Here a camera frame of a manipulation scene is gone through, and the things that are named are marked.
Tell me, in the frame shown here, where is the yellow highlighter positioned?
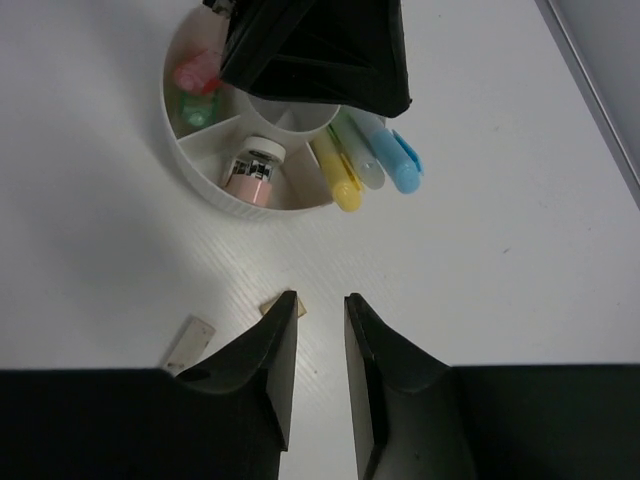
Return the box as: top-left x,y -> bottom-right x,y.
310,129 -> 363,212

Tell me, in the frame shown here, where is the pink highlighter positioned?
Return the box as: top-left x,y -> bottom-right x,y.
172,49 -> 221,95

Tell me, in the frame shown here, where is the pink white mini stapler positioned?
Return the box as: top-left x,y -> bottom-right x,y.
222,136 -> 286,207

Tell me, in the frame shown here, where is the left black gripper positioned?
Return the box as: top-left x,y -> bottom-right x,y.
205,0 -> 411,118

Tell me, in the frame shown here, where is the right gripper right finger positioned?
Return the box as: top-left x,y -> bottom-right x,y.
344,294 -> 639,479

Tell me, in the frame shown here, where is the aluminium table frame rail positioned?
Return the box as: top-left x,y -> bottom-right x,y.
536,0 -> 639,201

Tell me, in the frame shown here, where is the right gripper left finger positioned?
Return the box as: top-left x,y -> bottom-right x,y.
1,290 -> 298,479

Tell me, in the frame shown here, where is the light green highlighter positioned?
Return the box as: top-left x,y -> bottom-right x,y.
331,111 -> 385,190

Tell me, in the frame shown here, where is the white round compartment organizer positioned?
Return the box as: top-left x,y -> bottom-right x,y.
160,6 -> 350,221

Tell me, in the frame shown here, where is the beige long eraser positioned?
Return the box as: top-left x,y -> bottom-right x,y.
160,315 -> 216,376

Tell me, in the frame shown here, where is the yellow small eraser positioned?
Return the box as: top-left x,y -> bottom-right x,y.
259,296 -> 307,318

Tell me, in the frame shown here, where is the green clear-cap highlighter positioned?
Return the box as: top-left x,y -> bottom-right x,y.
179,92 -> 218,129

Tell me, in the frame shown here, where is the blue highlighter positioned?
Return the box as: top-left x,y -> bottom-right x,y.
346,107 -> 424,194

